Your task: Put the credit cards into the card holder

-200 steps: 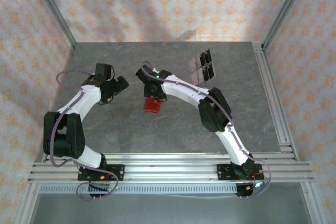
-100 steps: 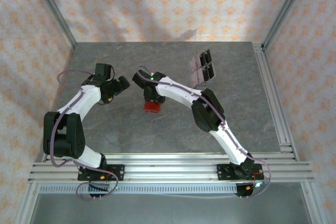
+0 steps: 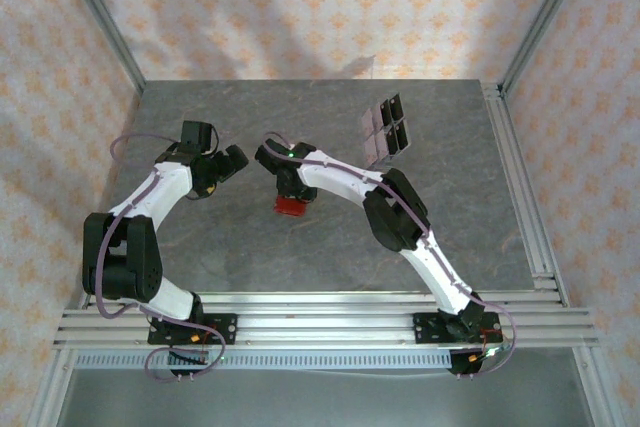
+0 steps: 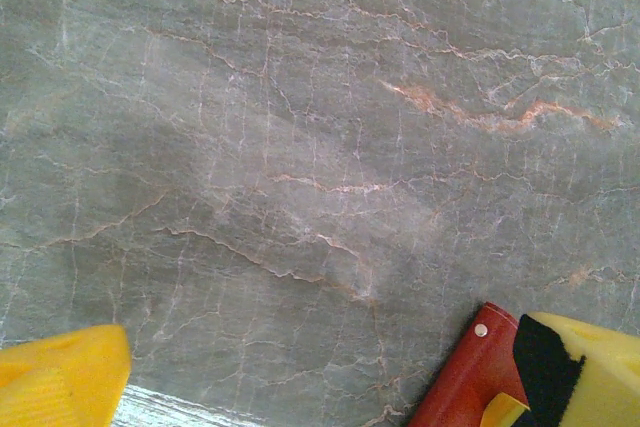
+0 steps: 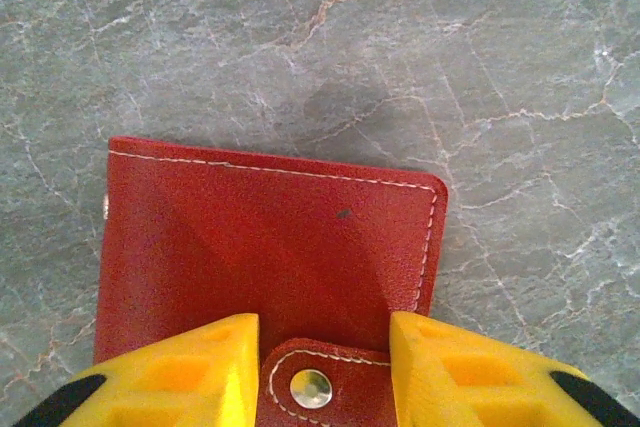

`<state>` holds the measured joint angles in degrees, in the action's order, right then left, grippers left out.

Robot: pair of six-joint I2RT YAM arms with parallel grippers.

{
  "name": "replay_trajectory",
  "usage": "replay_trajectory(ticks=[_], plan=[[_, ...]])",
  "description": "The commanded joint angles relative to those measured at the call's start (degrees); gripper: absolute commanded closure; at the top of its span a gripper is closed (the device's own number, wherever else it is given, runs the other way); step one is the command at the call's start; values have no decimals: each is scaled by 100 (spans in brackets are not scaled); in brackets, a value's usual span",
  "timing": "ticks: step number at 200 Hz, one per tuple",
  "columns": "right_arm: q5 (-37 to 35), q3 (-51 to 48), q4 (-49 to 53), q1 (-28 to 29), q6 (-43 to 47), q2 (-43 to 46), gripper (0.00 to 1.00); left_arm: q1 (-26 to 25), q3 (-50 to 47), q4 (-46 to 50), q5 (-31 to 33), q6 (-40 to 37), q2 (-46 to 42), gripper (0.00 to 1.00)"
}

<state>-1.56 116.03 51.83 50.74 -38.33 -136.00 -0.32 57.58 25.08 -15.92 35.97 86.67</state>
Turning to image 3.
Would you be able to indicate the aluminium frame post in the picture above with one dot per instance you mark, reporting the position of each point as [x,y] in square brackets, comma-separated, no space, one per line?
[100,12]
[547,12]

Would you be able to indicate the aluminium side rail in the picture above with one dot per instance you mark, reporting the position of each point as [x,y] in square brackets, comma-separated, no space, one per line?
[520,207]

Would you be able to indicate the aluminium mounting rail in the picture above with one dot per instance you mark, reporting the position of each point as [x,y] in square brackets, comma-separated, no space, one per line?
[325,327]

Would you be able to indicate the black card stand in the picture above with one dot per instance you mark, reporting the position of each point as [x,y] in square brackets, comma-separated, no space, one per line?
[395,139]

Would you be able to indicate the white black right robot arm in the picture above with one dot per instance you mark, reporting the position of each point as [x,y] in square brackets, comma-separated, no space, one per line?
[340,177]

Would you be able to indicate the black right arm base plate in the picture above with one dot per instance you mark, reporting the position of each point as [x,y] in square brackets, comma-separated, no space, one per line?
[425,329]

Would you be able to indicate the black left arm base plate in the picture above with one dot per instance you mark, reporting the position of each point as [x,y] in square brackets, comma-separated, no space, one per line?
[225,329]

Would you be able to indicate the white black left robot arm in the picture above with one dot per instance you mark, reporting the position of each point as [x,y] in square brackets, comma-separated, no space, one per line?
[165,187]

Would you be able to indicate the aluminium frame leg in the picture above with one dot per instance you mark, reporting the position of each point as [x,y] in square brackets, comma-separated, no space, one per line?
[597,392]
[50,392]

